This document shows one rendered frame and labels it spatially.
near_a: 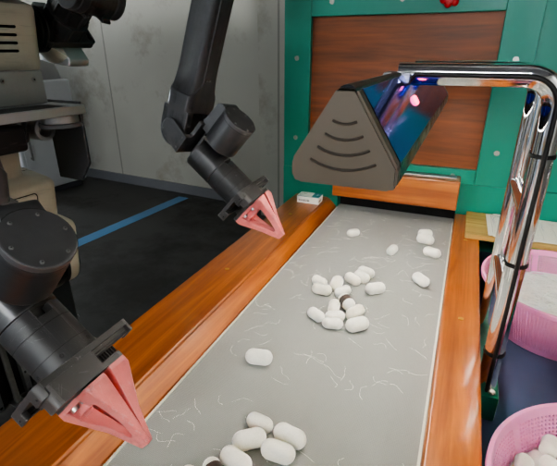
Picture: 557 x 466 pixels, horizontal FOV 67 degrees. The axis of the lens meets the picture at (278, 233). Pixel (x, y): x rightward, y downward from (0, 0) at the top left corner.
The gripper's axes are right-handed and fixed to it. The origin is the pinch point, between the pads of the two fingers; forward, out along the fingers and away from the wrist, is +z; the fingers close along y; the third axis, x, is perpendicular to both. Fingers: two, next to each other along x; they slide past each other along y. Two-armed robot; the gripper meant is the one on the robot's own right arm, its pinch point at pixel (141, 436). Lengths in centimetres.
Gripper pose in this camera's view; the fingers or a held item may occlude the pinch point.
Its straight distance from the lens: 44.2
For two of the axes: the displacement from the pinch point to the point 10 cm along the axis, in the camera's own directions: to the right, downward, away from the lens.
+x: -6.1, 5.9, 5.3
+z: 6.9, 7.2, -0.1
